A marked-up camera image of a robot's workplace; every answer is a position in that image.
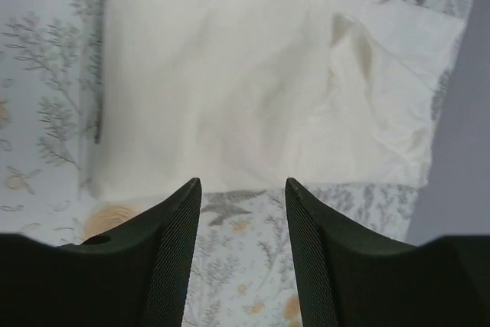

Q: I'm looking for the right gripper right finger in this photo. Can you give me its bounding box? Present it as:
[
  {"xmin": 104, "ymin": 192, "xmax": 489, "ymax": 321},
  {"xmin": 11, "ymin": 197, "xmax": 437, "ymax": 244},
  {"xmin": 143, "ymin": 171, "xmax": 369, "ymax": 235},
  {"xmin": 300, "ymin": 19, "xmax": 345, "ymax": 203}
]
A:
[{"xmin": 285, "ymin": 178, "xmax": 489, "ymax": 326}]

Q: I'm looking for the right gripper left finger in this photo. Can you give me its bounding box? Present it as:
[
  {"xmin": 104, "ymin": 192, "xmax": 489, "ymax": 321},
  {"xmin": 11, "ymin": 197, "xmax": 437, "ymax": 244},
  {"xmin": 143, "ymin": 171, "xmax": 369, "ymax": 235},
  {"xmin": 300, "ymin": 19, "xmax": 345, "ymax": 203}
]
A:
[{"xmin": 1, "ymin": 178, "xmax": 201, "ymax": 326}]

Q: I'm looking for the white t shirt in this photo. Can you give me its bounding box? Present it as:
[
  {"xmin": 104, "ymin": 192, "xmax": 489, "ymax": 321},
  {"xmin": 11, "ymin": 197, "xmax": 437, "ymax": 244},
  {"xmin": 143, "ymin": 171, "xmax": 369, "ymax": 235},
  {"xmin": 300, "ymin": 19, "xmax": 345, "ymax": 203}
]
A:
[{"xmin": 91, "ymin": 0, "xmax": 465, "ymax": 201}]

